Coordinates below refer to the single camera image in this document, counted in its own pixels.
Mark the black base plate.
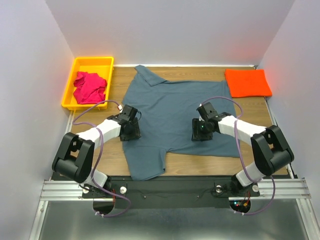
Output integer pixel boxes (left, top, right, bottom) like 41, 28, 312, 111
81, 176, 260, 210

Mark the yellow plastic bin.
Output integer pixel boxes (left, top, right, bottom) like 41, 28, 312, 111
61, 56, 114, 111

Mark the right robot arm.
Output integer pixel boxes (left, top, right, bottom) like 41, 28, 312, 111
191, 102, 294, 193

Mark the folded orange t-shirt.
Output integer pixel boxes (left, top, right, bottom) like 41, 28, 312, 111
225, 69, 273, 98

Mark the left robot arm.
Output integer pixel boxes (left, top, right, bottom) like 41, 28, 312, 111
52, 105, 141, 199

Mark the magenta t-shirt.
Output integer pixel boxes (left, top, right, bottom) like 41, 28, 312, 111
73, 71, 107, 105

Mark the grey-blue t-shirt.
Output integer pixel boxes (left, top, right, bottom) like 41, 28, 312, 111
122, 65, 239, 181

